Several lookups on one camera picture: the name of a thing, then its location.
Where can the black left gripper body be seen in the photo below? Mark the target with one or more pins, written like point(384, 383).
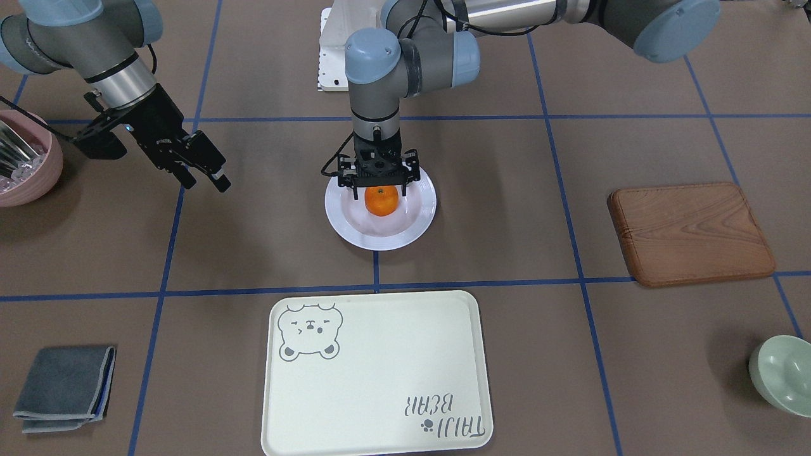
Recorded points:
point(346, 175)

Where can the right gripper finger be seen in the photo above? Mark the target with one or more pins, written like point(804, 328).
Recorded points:
point(181, 173)

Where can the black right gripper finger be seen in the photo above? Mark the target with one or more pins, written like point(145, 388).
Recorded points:
point(207, 158)

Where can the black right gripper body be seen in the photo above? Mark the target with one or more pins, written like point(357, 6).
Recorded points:
point(154, 125)

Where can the orange fruit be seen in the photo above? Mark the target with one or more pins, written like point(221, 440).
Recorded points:
point(381, 201)

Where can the white round plate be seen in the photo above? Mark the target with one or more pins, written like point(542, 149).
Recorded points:
point(350, 219)

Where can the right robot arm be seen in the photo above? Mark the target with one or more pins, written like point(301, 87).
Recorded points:
point(100, 41)

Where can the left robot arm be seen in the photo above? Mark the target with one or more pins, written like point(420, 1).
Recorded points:
point(426, 46)

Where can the cream bear tray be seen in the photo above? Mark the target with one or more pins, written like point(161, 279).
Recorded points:
point(372, 374)

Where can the pink bowl with ice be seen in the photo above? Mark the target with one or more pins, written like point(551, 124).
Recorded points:
point(39, 175)

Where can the metal scoop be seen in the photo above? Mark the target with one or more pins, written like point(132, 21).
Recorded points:
point(19, 160)

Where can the grey folded cloth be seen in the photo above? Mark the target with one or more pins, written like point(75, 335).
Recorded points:
point(66, 388)

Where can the wooden cutting board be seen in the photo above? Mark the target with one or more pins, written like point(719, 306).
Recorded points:
point(689, 234)

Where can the green ceramic bowl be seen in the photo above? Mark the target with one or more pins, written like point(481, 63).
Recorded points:
point(779, 369)

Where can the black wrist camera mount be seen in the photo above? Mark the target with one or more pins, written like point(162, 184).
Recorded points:
point(97, 141)

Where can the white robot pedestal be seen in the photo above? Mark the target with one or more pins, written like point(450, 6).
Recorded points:
point(335, 28)

